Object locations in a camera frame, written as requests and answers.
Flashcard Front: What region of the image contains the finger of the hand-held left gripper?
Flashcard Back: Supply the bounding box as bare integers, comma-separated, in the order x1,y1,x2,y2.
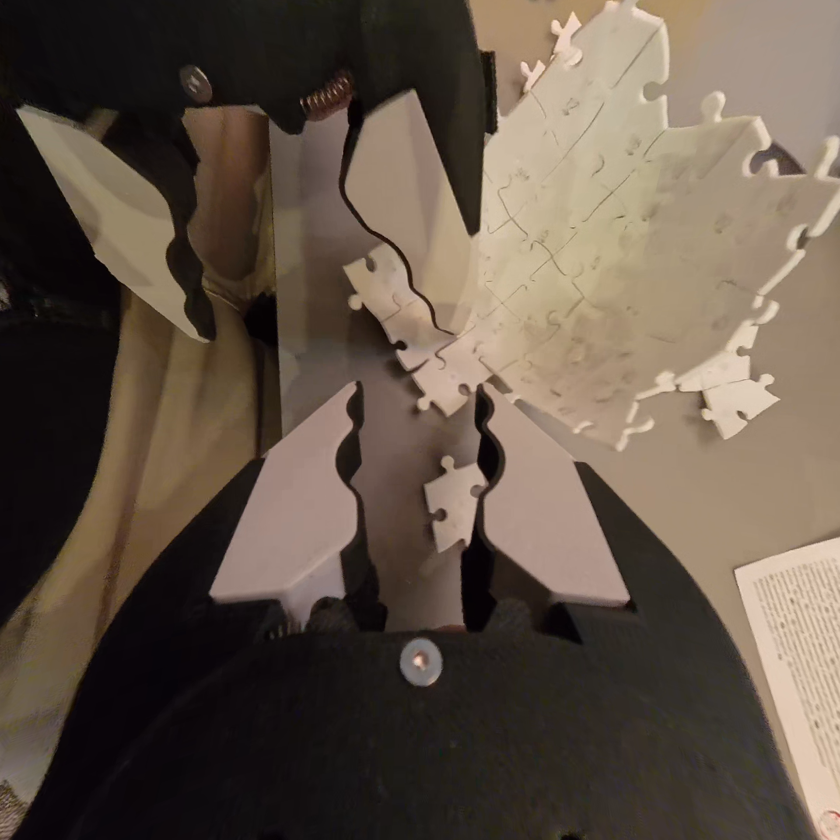
16,105,219,343
338,87,476,337

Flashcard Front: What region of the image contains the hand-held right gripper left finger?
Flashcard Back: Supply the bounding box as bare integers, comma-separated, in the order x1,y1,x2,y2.
209,381,389,632

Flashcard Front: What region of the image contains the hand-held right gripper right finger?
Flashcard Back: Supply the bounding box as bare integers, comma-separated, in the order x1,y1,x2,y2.
461,384,634,632

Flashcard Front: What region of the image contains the curved white puzzle piece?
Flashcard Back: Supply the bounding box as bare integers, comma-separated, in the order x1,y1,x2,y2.
699,374,782,441
423,455,488,554

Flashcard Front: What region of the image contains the partly built puzzle ball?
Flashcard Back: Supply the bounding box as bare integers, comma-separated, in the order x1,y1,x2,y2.
459,0,840,454

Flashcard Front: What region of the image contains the white instruction sheet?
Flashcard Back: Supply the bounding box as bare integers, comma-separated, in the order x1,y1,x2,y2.
734,537,840,840

